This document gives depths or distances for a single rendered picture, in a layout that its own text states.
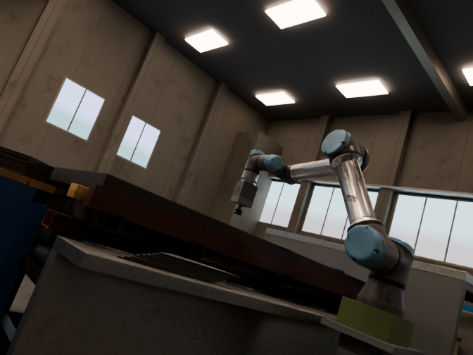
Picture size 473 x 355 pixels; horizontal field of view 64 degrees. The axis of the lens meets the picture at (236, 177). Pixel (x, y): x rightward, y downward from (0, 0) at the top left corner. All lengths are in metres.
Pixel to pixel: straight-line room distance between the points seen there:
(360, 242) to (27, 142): 9.50
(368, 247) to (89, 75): 10.06
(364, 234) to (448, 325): 0.95
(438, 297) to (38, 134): 9.42
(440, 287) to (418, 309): 0.15
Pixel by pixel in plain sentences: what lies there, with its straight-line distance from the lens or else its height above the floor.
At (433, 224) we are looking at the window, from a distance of 10.19.
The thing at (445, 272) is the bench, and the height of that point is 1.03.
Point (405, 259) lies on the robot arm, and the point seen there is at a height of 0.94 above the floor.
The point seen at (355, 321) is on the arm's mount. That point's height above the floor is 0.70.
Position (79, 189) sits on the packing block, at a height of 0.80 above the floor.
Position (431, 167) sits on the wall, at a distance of 10.75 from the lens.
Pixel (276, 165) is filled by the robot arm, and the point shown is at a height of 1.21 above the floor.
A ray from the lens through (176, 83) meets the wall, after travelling 12.06.
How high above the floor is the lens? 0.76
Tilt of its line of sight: 12 degrees up
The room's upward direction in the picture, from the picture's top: 19 degrees clockwise
